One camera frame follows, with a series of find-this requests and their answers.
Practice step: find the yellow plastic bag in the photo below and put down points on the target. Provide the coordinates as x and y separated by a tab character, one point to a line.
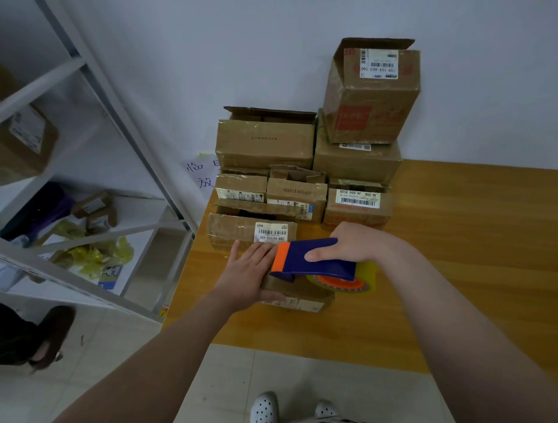
92	257

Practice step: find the stack of cardboard boxes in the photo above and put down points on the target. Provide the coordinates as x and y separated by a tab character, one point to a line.
266	144

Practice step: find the person's left hand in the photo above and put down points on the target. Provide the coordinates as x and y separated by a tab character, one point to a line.
244	277

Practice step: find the small brown cardboard box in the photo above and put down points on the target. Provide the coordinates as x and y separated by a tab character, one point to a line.
305	299

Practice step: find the box barcode label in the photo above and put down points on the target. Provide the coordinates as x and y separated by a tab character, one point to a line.
231	228

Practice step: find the person's right forearm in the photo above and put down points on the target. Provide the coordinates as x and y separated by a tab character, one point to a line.
475	349

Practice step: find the white paper wall sign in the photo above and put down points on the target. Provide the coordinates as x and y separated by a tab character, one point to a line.
202	172

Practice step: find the person's left forearm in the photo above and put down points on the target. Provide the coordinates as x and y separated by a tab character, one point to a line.
148	366

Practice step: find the grey metal shelf rack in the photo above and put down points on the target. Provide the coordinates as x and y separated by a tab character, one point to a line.
44	85

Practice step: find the wooden table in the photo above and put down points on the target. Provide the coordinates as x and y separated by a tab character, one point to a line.
488	218

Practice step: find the person's right hand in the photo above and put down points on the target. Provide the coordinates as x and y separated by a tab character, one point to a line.
357	244

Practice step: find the large worn shelf carton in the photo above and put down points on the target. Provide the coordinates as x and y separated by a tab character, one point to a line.
22	148

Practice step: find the small open carton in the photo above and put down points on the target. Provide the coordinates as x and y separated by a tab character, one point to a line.
96	209

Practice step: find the dark blue bag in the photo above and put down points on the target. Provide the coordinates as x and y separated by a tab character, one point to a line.
44	213

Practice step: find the blue orange tape dispenser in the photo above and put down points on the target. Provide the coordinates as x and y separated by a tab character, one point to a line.
314	257

